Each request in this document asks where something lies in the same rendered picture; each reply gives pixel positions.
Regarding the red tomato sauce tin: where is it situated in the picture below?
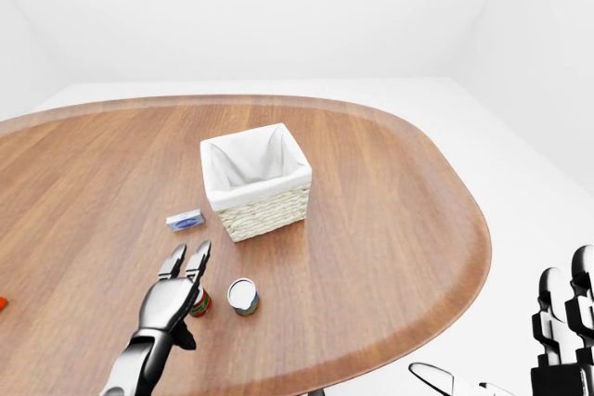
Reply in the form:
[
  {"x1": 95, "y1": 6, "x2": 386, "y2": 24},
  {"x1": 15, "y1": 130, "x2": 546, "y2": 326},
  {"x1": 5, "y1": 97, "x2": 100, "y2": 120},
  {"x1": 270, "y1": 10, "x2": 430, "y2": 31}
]
[{"x1": 188, "y1": 286, "x2": 213, "y2": 319}]

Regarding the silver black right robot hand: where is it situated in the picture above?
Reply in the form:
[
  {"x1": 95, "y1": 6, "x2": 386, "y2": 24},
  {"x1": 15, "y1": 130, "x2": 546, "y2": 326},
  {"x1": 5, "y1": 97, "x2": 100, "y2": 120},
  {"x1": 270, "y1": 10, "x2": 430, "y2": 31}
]
[{"x1": 407, "y1": 244, "x2": 594, "y2": 396}]

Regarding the tin with white lid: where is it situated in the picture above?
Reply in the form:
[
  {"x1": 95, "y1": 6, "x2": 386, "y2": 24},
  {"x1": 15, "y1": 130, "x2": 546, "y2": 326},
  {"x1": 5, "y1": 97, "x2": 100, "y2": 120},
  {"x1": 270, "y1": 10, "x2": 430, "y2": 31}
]
[{"x1": 226, "y1": 276, "x2": 261, "y2": 317}]

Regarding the wicker basket with white liner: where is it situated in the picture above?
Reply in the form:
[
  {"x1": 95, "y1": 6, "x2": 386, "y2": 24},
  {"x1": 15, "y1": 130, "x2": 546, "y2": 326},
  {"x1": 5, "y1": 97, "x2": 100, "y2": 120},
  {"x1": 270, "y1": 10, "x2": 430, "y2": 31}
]
[{"x1": 200, "y1": 122, "x2": 313, "y2": 244}]

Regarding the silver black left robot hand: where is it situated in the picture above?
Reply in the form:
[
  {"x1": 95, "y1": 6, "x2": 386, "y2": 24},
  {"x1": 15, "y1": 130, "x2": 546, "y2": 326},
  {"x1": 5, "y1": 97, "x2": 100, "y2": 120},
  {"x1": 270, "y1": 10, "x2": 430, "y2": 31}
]
[{"x1": 137, "y1": 239, "x2": 213, "y2": 351}]

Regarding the small blue white box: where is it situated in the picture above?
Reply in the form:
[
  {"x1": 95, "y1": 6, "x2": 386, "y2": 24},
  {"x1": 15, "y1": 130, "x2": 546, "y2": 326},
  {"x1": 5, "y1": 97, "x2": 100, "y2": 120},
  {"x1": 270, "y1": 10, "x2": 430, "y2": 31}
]
[{"x1": 165, "y1": 208, "x2": 206, "y2": 234}]

